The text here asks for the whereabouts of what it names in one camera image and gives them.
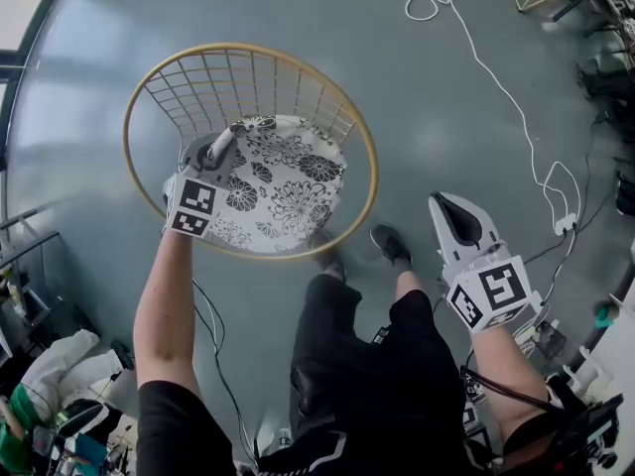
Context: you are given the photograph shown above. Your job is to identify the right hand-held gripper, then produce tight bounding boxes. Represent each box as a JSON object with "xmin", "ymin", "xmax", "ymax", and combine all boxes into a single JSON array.
[{"xmin": 429, "ymin": 191, "xmax": 546, "ymax": 335}]

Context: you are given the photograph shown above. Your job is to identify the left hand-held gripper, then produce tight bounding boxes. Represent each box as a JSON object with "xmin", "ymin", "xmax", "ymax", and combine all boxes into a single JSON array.
[{"xmin": 161, "ymin": 135, "xmax": 238, "ymax": 241}]

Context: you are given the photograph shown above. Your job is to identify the white floral cushion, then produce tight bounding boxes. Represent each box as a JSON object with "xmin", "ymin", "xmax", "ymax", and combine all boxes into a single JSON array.
[{"xmin": 181, "ymin": 114, "xmax": 348, "ymax": 255}]

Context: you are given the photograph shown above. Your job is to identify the gold wire chair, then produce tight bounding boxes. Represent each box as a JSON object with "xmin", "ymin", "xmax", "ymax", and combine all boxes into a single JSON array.
[{"xmin": 122, "ymin": 42, "xmax": 381, "ymax": 262}]

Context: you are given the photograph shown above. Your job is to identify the person's right forearm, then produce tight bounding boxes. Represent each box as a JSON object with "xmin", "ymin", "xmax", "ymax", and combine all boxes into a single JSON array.
[{"xmin": 468, "ymin": 322, "xmax": 552, "ymax": 445}]

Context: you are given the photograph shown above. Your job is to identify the person's left forearm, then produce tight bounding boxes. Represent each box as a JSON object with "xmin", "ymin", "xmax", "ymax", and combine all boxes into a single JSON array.
[{"xmin": 133, "ymin": 225, "xmax": 202, "ymax": 401}]

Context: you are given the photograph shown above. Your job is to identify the person's right shoe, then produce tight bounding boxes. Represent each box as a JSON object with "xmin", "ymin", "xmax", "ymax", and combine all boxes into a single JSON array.
[{"xmin": 369, "ymin": 223, "xmax": 414, "ymax": 270}]

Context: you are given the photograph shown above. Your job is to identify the person's shoe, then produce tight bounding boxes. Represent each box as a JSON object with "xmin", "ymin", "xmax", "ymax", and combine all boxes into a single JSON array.
[
  {"xmin": 369, "ymin": 223, "xmax": 414, "ymax": 270},
  {"xmin": 310, "ymin": 230, "xmax": 348, "ymax": 280}
]

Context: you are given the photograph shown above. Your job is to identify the person's right leg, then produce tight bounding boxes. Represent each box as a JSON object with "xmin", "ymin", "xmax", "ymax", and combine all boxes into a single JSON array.
[{"xmin": 394, "ymin": 258, "xmax": 431, "ymax": 311}]

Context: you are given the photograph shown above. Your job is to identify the person's left shoe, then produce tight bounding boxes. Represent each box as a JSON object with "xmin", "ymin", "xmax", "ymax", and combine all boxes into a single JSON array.
[{"xmin": 310, "ymin": 230, "xmax": 348, "ymax": 280}]

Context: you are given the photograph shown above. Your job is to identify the person's black shorts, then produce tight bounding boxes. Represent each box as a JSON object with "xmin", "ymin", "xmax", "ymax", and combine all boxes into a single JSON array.
[{"xmin": 289, "ymin": 273, "xmax": 470, "ymax": 445}]

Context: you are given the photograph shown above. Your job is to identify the white cart table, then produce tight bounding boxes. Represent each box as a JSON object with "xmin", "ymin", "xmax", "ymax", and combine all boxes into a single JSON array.
[{"xmin": 0, "ymin": 205, "xmax": 65, "ymax": 361}]

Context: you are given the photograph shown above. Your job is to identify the black body-worn rig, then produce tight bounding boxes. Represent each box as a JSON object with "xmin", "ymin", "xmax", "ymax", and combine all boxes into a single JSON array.
[{"xmin": 545, "ymin": 374, "xmax": 626, "ymax": 476}]

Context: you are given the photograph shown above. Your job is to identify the person's black shirt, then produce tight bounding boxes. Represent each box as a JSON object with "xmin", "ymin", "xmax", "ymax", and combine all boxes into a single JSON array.
[{"xmin": 136, "ymin": 378, "xmax": 562, "ymax": 476}]

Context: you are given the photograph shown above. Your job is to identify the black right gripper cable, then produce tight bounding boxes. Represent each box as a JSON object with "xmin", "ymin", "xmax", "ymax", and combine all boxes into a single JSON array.
[{"xmin": 460, "ymin": 364, "xmax": 552, "ymax": 409}]

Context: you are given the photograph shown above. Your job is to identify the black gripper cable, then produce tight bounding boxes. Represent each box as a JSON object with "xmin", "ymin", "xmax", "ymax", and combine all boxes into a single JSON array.
[
  {"xmin": 460, "ymin": 364, "xmax": 552, "ymax": 409},
  {"xmin": 190, "ymin": 278, "xmax": 259, "ymax": 465}
]

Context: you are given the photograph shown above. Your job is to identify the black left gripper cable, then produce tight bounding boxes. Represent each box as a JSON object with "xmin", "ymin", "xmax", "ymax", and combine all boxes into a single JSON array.
[{"xmin": 190, "ymin": 278, "xmax": 259, "ymax": 465}]

